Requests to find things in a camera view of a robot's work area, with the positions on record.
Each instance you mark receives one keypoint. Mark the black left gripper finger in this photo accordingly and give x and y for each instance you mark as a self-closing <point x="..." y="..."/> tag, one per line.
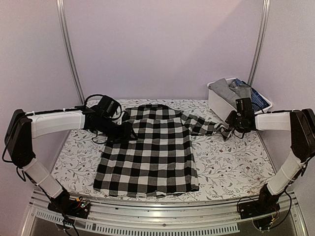
<point x="129" y="135"/>
<point x="127" y="125"/>

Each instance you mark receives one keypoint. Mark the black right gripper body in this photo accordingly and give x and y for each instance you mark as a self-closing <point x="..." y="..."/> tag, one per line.
<point x="235" y="123"/>

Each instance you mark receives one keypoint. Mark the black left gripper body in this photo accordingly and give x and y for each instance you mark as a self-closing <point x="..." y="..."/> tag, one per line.
<point x="114" y="133"/>

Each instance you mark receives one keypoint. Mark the white plastic bin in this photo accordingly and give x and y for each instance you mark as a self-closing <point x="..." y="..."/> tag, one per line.
<point x="222" y="108"/>

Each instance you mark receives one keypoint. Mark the black white checkered shirt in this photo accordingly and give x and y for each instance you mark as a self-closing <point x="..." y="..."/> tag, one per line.
<point x="160" y="161"/>

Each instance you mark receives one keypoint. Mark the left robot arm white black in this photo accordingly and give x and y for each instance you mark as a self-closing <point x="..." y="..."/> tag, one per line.
<point x="105" y="117"/>

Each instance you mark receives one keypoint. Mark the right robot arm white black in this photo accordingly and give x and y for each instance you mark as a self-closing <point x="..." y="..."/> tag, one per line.
<point x="296" y="128"/>

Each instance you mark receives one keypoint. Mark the grey long sleeve shirt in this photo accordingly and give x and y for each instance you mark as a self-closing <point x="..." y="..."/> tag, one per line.
<point x="230" y="92"/>

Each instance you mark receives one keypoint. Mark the blue checkered shirt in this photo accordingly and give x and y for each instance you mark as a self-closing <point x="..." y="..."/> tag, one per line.
<point x="256" y="96"/>

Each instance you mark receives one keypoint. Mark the floral patterned table mat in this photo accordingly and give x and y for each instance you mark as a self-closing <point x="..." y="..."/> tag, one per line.
<point x="226" y="170"/>

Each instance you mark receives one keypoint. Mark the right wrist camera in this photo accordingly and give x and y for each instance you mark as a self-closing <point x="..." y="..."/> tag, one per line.
<point x="244" y="106"/>

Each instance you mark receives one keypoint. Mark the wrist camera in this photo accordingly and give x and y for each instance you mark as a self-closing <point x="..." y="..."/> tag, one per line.
<point x="107" y="106"/>
<point x="244" y="106"/>

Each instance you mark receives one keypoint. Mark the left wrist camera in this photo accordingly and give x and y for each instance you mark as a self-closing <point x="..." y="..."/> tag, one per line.
<point x="107" y="106"/>

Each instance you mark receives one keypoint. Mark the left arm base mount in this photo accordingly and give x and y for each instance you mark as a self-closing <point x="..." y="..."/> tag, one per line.
<point x="63" y="204"/>

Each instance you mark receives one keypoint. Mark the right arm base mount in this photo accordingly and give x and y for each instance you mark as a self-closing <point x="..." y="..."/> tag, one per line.
<point x="258" y="206"/>

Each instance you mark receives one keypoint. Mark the aluminium front rail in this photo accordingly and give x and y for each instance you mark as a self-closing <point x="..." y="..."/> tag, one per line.
<point x="133" y="218"/>

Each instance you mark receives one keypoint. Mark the right aluminium frame post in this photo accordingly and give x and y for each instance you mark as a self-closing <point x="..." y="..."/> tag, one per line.
<point x="260" y="40"/>

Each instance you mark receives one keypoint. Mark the aluminium frame post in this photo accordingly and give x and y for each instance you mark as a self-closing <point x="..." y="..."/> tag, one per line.
<point x="260" y="40"/>
<point x="68" y="49"/>

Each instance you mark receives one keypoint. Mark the left aluminium frame post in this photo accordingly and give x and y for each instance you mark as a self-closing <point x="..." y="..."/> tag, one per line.
<point x="68" y="49"/>

